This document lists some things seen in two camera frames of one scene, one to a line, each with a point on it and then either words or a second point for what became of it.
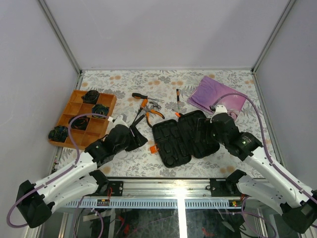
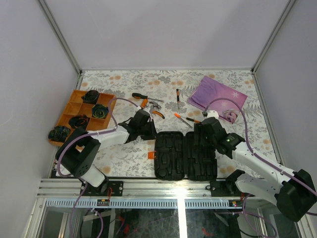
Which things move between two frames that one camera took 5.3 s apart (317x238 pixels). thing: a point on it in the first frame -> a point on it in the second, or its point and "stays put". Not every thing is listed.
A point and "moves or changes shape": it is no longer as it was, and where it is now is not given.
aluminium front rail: x=173 y=194 stays put
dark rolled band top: x=90 y=97 stays put
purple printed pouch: x=207 y=91 stays put
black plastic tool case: x=176 y=141 moves or changes shape
